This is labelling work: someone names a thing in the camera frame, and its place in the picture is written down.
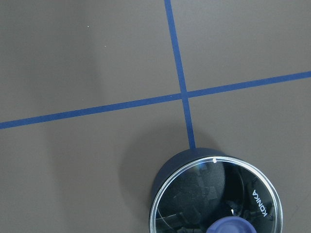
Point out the glass pot lid blue knob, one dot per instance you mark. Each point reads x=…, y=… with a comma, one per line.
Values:
x=217, y=194

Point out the dark blue pot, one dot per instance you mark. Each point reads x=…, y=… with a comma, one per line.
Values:
x=178, y=161

